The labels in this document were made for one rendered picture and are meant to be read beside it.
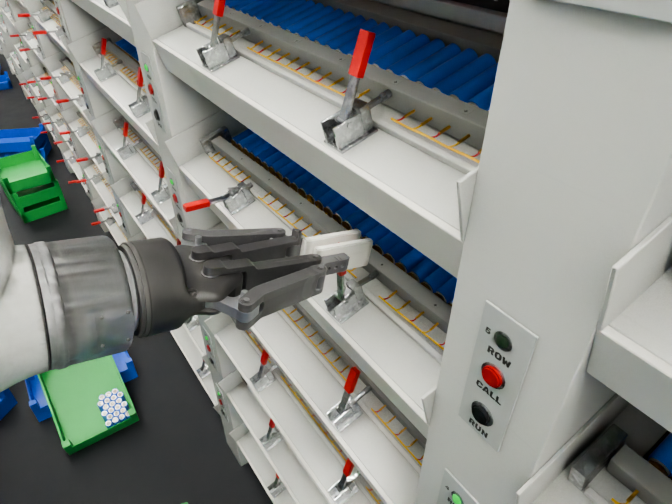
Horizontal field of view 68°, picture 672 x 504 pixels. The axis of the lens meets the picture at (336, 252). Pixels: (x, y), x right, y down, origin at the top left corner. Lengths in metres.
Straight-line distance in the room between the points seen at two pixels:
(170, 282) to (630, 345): 0.29
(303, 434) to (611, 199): 0.76
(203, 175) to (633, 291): 0.67
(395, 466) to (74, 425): 1.22
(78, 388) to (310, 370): 1.12
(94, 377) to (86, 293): 1.41
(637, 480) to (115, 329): 0.39
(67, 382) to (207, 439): 0.47
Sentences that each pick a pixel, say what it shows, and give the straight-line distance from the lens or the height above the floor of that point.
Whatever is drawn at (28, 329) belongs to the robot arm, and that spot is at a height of 1.10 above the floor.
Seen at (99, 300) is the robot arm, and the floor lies 1.10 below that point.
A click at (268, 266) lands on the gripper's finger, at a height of 1.05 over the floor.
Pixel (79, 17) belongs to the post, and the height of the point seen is 1.04.
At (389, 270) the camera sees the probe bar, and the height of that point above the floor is 0.98.
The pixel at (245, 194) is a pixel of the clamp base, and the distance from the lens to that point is 0.74.
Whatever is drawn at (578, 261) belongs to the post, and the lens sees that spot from 0.29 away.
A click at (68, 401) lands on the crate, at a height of 0.06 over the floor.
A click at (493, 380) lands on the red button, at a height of 1.05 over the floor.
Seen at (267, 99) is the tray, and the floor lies 1.14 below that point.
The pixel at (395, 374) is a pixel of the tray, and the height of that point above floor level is 0.94.
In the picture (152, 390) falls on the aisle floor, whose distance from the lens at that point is 1.77.
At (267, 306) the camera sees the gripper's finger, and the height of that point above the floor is 1.05.
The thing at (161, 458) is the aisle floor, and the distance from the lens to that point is 1.62.
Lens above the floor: 1.32
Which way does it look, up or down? 37 degrees down
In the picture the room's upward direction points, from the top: straight up
